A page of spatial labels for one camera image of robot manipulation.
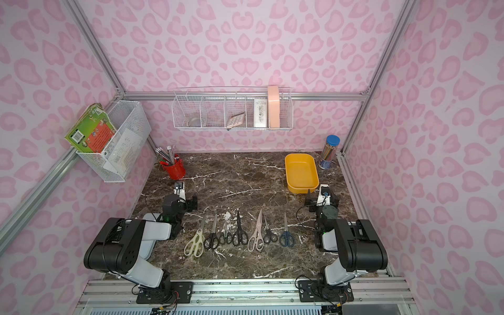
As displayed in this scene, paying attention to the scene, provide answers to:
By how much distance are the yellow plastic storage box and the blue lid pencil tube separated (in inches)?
2.3

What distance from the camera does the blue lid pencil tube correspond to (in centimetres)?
100

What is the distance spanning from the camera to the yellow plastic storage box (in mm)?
1019

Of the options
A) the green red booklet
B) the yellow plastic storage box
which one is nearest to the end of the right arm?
the yellow plastic storage box

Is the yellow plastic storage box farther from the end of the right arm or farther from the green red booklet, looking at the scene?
the green red booklet

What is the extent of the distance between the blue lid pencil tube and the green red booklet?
988 mm

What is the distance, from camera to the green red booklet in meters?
0.66

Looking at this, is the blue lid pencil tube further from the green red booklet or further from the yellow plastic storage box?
the green red booklet
